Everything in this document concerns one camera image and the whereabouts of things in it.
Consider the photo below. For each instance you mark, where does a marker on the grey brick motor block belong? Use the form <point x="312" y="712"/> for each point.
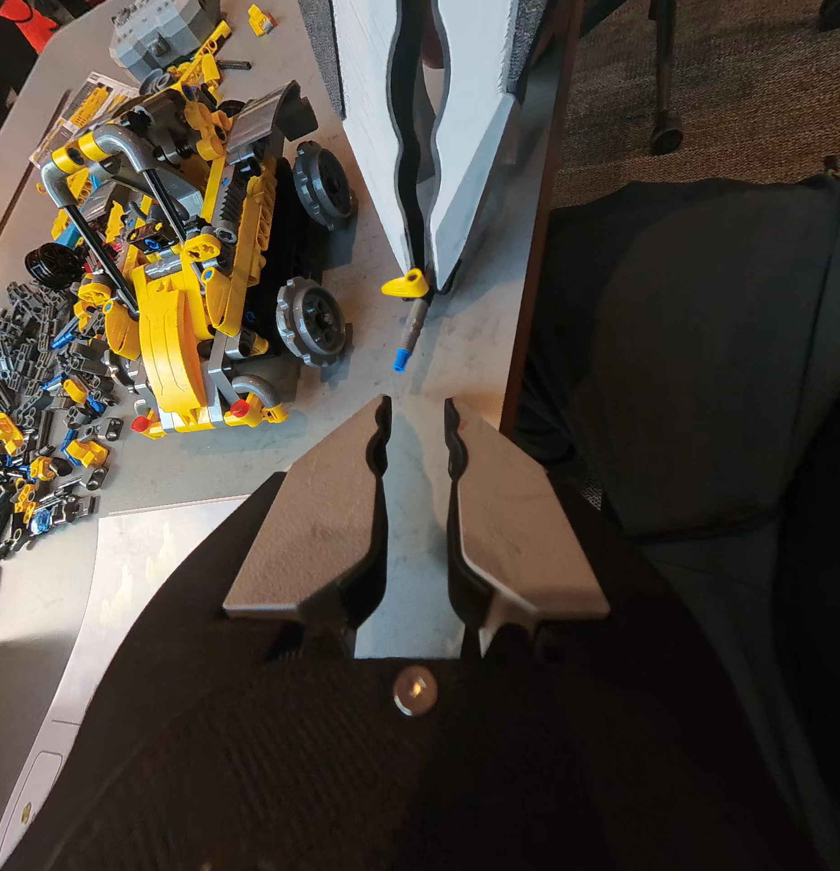
<point x="154" y="34"/>

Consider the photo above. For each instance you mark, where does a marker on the long black axle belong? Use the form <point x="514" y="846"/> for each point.
<point x="234" y="65"/>

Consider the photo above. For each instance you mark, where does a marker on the red black object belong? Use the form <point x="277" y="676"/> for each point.
<point x="28" y="20"/>

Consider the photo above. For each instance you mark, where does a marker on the grey desk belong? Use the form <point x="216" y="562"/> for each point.
<point x="406" y="476"/>

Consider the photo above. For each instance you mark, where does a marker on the small yellow tooth piece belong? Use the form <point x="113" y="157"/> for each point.
<point x="406" y="284"/>

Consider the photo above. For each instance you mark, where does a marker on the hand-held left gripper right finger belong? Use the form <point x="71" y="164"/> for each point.
<point x="529" y="537"/>

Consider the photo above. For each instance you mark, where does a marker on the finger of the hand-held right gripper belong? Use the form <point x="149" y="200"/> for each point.
<point x="474" y="102"/>
<point x="365" y="102"/>

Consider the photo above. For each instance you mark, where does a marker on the grey axle pin blue tip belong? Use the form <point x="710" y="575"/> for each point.
<point x="413" y="326"/>

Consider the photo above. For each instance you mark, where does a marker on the black wheel rim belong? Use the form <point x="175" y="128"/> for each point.
<point x="49" y="265"/>

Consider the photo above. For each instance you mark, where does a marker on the yellow long beam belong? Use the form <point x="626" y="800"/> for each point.
<point x="202" y="58"/>

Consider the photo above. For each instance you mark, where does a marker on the grey wheel hub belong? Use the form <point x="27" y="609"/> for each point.
<point x="155" y="81"/>

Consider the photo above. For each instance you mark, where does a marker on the pile of loose brick pieces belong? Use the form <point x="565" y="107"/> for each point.
<point x="25" y="340"/>

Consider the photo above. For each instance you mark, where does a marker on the yellow toy brick vehicle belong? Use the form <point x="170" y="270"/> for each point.
<point x="168" y="354"/>

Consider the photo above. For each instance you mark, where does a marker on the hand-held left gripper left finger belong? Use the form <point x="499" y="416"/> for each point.
<point x="311" y="531"/>

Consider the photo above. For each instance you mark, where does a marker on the instruction booklet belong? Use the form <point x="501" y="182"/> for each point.
<point x="134" y="544"/>

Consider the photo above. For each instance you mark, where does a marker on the yellow fairing panel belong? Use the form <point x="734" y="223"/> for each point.
<point x="258" y="19"/>

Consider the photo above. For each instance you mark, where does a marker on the yellow grey sticker sheet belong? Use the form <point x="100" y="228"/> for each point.
<point x="86" y="109"/>

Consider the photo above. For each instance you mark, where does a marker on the black chair base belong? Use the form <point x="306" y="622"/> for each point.
<point x="665" y="102"/>

